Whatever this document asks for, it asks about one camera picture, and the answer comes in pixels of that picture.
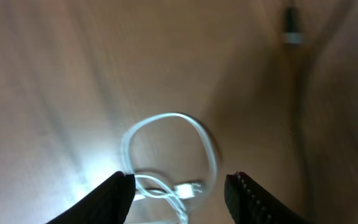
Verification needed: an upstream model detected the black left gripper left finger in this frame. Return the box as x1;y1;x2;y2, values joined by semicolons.
48;171;135;224

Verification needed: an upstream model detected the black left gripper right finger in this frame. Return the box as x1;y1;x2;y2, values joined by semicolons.
224;172;308;224

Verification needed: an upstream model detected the white USB cable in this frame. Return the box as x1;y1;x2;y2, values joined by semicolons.
120;112;219;224

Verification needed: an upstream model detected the black USB cable blue plug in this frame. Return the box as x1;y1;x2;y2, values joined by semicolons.
283;0;303;45

